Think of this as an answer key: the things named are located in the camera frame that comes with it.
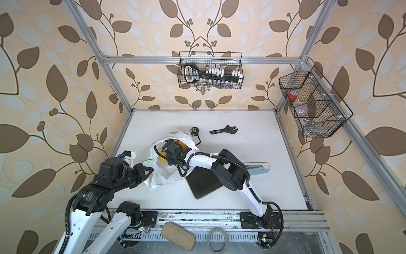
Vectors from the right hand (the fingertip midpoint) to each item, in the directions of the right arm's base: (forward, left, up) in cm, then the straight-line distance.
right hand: (171, 156), depth 93 cm
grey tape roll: (-37, -26, -4) cm, 46 cm away
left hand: (-16, +2, +18) cm, 24 cm away
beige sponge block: (-39, -8, 0) cm, 40 cm away
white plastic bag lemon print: (-15, +1, +10) cm, 18 cm away
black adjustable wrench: (+21, -36, -2) cm, 41 cm away
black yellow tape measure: (+18, -13, 0) cm, 23 cm away
